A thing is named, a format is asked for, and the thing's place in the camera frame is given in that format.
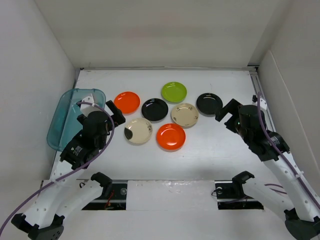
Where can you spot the orange plate back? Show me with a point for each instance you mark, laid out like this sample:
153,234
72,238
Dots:
128,102

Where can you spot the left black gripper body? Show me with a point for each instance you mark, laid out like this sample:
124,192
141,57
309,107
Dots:
106,134

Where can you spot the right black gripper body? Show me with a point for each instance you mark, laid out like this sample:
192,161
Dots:
243,130

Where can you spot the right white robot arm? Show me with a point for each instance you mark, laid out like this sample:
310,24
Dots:
296,204

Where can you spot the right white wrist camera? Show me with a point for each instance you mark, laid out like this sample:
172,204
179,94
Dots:
261,101

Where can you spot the black plate right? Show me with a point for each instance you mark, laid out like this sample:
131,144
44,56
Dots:
209,104

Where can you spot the black plate centre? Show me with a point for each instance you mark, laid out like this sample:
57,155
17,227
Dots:
154,109

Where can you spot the green plate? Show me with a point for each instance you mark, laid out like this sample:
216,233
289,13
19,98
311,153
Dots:
174,92

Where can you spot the beige plate with black patch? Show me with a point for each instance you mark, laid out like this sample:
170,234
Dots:
138,131

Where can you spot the teal plastic bin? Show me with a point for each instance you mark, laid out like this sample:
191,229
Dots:
64,125

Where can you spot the orange plate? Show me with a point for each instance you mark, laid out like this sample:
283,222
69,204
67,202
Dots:
171,136
128,102

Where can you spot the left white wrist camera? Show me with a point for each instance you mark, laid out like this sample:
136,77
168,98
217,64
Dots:
86,109

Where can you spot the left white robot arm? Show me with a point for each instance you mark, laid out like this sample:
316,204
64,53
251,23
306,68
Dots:
42,215

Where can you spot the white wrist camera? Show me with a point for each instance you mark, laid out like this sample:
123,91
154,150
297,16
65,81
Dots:
261,101
86,109

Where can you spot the beige plate with drawings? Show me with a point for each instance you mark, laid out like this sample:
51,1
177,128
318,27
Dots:
185,115

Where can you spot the orange plate front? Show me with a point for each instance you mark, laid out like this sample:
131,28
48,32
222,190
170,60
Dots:
171,136

